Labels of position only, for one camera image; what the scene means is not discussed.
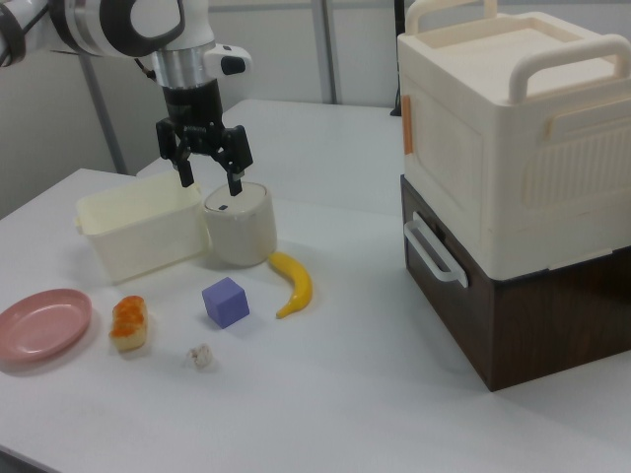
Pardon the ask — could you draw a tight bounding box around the pink plate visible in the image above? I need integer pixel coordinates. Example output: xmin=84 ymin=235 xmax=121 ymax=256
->
xmin=0 ymin=288 xmax=94 ymax=366

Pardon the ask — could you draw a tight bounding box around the orange strip on cream box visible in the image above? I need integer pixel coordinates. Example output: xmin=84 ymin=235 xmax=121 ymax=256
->
xmin=402 ymin=96 xmax=415 ymax=157

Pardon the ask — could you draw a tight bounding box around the cream storage box with handles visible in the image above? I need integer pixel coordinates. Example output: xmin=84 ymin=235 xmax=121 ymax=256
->
xmin=396 ymin=0 xmax=631 ymax=282

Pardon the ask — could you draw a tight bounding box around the crumpled paper ball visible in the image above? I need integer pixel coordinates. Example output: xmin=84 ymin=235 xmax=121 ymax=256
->
xmin=185 ymin=343 xmax=214 ymax=370

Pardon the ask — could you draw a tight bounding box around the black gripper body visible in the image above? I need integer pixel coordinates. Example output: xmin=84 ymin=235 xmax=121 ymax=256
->
xmin=164 ymin=81 xmax=226 ymax=155

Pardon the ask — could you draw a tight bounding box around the yellow banana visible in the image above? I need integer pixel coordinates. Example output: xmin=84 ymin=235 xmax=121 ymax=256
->
xmin=268 ymin=250 xmax=315 ymax=320

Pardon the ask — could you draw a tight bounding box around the small beige lidded trash can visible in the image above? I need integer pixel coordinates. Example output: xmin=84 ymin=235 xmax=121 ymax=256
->
xmin=202 ymin=181 xmax=278 ymax=268

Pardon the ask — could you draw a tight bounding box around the cream open plastic bin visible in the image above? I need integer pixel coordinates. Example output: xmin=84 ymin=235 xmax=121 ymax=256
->
xmin=73 ymin=169 xmax=213 ymax=286

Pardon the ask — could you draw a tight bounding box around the black pole with cable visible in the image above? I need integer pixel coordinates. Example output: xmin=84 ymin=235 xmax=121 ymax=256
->
xmin=391 ymin=0 xmax=405 ymax=118

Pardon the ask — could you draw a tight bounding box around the dark brown wooden box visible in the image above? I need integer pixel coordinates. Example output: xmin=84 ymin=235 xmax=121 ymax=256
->
xmin=399 ymin=174 xmax=631 ymax=393

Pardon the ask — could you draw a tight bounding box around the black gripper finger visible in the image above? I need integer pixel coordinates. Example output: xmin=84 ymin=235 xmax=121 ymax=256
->
xmin=156 ymin=117 xmax=196 ymax=189
xmin=212 ymin=125 xmax=255 ymax=197

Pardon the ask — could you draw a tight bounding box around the bread with orange topping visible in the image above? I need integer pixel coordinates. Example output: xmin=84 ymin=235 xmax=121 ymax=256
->
xmin=108 ymin=295 xmax=150 ymax=352

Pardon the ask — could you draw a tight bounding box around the purple cube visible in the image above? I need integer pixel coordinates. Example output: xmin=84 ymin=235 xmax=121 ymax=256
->
xmin=201 ymin=276 xmax=250 ymax=330

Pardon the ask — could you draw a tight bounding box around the white box handle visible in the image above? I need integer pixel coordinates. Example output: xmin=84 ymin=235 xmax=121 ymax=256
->
xmin=403 ymin=212 xmax=469 ymax=287

